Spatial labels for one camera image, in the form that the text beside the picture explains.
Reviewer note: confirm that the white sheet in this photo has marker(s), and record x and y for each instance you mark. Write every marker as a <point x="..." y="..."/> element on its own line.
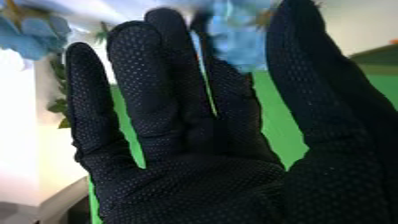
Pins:
<point x="27" y="133"/>

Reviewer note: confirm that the bunch of green sprigs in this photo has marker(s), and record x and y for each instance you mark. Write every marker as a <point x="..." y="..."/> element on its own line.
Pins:
<point x="59" y="100"/>

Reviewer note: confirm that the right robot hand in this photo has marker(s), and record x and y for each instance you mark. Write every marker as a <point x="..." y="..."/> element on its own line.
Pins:
<point x="195" y="173"/>

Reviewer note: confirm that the blue flower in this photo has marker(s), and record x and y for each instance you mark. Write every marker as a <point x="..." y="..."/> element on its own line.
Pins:
<point x="32" y="35"/>
<point x="242" y="43"/>

